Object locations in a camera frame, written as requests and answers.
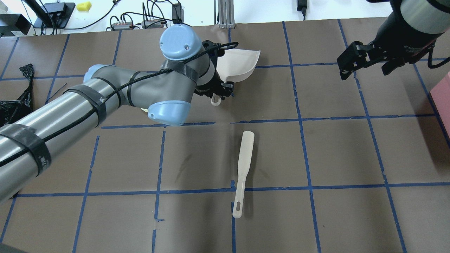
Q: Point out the beige hand brush black bristles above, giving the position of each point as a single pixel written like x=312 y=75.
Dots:
x=243 y=168

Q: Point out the beige plastic dustpan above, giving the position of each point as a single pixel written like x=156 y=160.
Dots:
x=235 y=66

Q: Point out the usb adapter near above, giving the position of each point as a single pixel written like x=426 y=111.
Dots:
x=122 y=25

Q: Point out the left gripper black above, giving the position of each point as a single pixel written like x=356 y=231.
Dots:
x=211 y=88

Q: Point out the black device with cables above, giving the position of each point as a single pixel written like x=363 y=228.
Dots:
x=52 y=15

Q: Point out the yellow sponge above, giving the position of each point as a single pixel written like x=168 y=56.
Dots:
x=84 y=6

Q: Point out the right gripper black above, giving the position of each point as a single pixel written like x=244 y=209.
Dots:
x=393 y=32

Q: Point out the aluminium frame post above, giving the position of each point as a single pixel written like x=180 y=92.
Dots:
x=225 y=14

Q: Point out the usb adapter far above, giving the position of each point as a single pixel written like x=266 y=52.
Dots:
x=156 y=23

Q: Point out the pink box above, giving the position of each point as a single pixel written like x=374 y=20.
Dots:
x=441 y=97

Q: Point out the usb adapter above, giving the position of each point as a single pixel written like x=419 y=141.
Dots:
x=156 y=23
x=122 y=25

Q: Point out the black box on desk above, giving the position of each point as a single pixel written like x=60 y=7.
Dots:
x=14 y=25

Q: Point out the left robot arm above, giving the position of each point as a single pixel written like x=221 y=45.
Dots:
x=29 y=145

